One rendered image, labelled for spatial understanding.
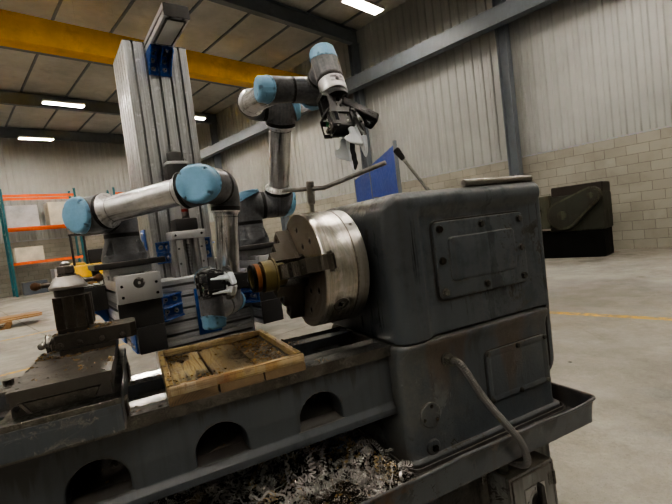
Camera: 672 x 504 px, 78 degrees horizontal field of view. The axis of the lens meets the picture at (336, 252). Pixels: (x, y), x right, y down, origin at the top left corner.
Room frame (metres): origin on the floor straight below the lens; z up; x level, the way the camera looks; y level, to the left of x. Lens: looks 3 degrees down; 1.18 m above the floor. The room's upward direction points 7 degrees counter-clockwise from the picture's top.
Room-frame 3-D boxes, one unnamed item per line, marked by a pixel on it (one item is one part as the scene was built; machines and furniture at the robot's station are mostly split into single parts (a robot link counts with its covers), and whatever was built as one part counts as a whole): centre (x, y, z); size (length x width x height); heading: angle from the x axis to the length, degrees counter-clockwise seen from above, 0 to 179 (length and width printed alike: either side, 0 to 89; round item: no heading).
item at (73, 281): (0.99, 0.64, 1.13); 0.08 x 0.08 x 0.03
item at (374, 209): (1.37, -0.30, 1.06); 0.59 x 0.48 x 0.39; 116
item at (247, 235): (1.80, 0.36, 1.21); 0.15 x 0.15 x 0.10
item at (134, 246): (1.51, 0.76, 1.21); 0.15 x 0.15 x 0.10
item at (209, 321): (1.32, 0.40, 0.97); 0.11 x 0.08 x 0.11; 169
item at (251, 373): (1.05, 0.31, 0.89); 0.36 x 0.30 x 0.04; 26
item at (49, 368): (0.93, 0.61, 0.95); 0.43 x 0.17 x 0.05; 26
